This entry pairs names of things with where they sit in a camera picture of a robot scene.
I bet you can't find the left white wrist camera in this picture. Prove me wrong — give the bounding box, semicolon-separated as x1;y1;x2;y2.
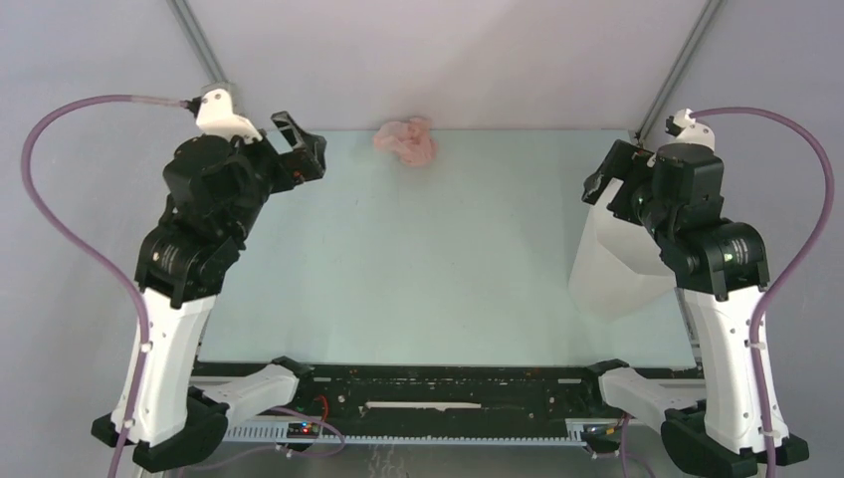
187;88;264;144

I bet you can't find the aluminium frame rail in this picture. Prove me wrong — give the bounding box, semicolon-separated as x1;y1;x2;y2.
220;378;667;450

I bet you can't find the white plastic trash bin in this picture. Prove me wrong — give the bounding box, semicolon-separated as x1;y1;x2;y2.
568;179;676;322

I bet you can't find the pink plastic trash bag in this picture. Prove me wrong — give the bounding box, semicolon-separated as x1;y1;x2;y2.
373;117;438;167

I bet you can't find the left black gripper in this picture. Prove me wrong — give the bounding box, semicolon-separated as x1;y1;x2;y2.
225;110;326;241

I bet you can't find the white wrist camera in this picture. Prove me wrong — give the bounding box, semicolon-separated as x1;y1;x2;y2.
665;109;715;151
187;88;264;144

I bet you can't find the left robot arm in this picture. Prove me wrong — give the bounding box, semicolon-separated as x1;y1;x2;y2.
92;112;327;473

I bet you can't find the small electronics board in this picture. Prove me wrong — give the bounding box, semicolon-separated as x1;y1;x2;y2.
286;422;321;439

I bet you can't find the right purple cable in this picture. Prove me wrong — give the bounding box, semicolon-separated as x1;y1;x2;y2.
689;107;836;478

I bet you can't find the purple cable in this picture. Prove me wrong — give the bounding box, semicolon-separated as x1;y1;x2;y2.
19;94;192;478
689;107;836;478

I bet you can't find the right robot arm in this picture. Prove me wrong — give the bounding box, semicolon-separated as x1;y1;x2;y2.
568;140;809;477

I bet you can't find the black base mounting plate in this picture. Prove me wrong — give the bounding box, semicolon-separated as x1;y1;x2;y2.
191;360;704;444

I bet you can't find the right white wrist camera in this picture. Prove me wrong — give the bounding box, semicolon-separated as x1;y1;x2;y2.
665;109;715;151

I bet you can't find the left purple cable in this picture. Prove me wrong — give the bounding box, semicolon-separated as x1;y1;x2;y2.
19;94;192;478

